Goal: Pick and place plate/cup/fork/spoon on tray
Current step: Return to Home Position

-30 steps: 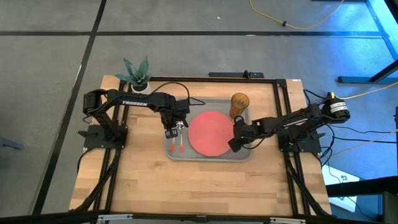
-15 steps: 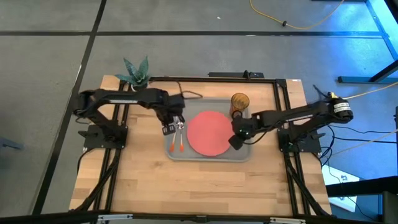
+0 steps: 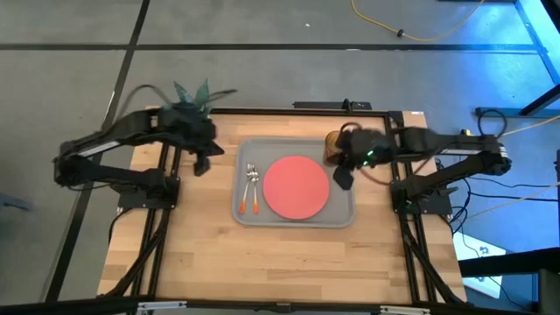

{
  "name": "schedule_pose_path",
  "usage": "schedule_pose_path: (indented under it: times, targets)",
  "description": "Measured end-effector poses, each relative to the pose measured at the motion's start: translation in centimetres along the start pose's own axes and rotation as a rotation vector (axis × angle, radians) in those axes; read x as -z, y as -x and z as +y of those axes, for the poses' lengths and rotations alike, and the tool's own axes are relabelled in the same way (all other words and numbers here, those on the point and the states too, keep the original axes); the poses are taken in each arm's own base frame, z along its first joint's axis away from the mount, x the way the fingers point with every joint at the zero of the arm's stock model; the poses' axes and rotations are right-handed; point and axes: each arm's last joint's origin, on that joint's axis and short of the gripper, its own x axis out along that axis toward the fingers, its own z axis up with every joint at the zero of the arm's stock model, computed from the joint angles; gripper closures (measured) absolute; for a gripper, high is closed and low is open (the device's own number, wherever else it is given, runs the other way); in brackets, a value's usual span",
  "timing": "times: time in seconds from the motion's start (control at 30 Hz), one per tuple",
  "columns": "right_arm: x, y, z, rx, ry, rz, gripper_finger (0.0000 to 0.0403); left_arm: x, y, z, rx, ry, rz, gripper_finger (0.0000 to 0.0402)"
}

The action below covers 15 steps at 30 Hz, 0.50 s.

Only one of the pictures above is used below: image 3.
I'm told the silver frame bracket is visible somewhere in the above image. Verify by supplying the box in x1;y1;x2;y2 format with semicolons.
136;300;188;312
378;304;432;315

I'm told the green spiky plant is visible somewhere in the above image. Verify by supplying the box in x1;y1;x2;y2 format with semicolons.
172;78;212;110

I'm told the yellow floor cable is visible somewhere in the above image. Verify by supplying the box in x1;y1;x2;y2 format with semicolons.
349;0;487;44

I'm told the beige slanting cable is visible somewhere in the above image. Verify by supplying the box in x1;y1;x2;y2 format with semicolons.
463;180;560;221

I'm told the white printed sheet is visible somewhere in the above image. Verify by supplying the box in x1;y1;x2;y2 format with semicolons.
452;231;508;299

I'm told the amber faceted plastic cup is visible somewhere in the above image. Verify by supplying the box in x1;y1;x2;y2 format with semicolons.
324;129;347;167

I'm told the black slanted beam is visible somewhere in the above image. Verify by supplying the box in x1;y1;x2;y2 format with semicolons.
458;247;560;277

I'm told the orange-handled metal spoon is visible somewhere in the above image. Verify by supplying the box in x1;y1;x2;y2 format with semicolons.
250;164;261;215

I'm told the black bar mount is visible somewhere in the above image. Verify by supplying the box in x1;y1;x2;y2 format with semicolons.
292;99;373;111

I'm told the orange-handled metal fork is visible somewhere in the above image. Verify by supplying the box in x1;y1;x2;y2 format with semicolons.
238;163;255;215

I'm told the grey plastic tray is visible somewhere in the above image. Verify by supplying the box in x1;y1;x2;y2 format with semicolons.
231;136;357;229

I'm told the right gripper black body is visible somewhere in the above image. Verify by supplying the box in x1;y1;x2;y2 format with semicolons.
332;122;396;192

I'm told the yellow hanging cable with plug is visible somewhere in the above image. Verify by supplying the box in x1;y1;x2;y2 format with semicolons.
458;114;560;141

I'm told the pink round plate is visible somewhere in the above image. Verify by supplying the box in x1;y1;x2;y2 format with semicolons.
262;155;331;221

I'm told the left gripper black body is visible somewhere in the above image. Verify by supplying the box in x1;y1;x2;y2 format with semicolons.
157;102;228;179

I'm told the black aluminium table frame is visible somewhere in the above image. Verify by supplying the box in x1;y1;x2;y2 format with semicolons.
102;107;467;307

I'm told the black floor cable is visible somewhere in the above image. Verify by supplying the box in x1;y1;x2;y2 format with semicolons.
470;177;560;203

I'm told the blue table frame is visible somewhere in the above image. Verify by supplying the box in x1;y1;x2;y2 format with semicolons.
474;0;560;119

